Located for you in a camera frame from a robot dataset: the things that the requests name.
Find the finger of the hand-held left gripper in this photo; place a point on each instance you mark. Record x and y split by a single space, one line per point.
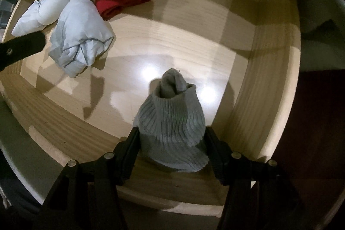
21 46

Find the wooden drawer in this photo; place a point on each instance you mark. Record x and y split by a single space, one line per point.
175 38

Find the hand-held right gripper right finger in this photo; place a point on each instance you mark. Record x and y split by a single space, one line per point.
218 160

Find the grey sock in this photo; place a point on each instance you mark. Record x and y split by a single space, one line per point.
172 125

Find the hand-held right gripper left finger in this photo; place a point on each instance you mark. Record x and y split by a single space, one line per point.
129 154

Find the light blue underwear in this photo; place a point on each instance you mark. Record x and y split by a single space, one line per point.
78 33
48 3

